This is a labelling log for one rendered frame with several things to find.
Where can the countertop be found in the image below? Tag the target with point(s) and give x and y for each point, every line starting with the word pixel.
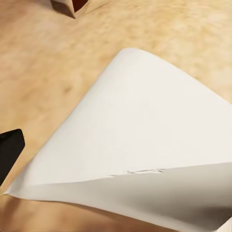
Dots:
pixel 49 60

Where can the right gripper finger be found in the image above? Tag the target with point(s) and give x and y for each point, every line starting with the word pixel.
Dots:
pixel 12 144

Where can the paper coffee filter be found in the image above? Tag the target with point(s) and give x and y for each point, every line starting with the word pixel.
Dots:
pixel 147 141

